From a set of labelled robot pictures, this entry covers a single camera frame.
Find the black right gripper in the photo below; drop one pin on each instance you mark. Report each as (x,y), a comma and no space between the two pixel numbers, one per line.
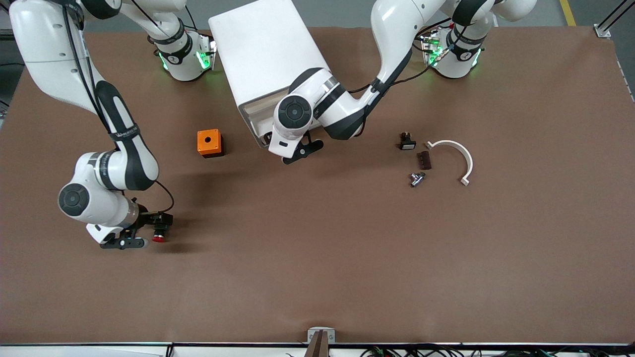
(144,216)

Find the red mushroom push button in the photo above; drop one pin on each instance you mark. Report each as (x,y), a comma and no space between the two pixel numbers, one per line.
(158,239)

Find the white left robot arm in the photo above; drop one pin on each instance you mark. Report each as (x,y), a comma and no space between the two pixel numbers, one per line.
(397,29)

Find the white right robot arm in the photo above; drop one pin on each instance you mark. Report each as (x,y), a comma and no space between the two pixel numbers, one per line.
(49,44)

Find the white drawer cabinet housing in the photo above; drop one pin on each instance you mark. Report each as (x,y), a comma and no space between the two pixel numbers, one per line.
(258,49)

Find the orange box with hole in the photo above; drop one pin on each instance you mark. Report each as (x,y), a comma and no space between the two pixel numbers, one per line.
(214,148)

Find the small metal tee fitting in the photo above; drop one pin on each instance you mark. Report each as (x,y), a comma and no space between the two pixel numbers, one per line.
(416,178)

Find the small brown ribbed block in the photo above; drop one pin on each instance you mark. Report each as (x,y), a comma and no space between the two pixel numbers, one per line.
(424,160)

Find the white frame rail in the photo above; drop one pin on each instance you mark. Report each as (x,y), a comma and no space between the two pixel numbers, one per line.
(74,351)

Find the grey metal bracket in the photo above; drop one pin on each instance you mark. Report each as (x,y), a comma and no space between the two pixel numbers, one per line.
(310,333)

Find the black white-faced switch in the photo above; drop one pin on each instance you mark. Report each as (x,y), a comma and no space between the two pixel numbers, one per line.
(408,144)

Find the aluminium profile with bracket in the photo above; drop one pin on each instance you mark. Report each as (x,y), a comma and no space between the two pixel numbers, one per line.
(603,30)

